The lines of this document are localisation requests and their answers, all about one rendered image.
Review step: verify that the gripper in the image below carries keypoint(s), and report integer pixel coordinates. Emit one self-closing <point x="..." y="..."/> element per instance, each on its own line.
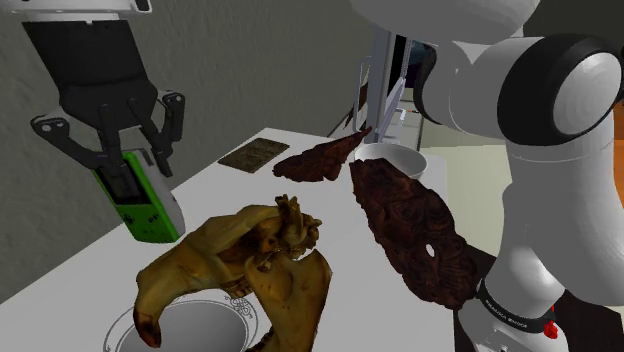
<point x="92" y="68"/>

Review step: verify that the green handheld game console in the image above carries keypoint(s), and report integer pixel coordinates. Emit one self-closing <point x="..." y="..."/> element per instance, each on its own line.
<point x="146" y="219"/>

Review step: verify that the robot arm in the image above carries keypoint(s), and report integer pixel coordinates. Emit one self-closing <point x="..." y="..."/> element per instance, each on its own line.
<point x="551" y="204"/>

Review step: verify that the brown patterned flat mat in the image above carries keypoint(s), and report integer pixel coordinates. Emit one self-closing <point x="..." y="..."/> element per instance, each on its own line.
<point x="253" y="155"/>

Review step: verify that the small dark red carved slab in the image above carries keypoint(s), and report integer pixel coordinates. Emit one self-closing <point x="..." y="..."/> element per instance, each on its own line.
<point x="317" y="161"/>

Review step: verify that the white ornamented plate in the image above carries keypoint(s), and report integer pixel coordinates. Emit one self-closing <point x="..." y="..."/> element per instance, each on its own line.
<point x="195" y="326"/>

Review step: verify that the yellow-brown animal skull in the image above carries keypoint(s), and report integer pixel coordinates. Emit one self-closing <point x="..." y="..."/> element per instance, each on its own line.
<point x="292" y="287"/>

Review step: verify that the white shelf rack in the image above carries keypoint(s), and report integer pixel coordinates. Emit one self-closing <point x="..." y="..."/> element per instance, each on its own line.
<point x="385" y="78"/>

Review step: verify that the plain white bowl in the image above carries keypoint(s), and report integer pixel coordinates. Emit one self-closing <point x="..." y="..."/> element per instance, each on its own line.
<point x="404" y="158"/>

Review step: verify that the large dark red carved slab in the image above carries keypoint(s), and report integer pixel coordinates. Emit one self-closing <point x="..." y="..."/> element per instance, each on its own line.
<point x="414" y="229"/>

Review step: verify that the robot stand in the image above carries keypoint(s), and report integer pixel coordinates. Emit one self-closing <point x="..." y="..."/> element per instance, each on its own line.
<point x="594" y="331"/>

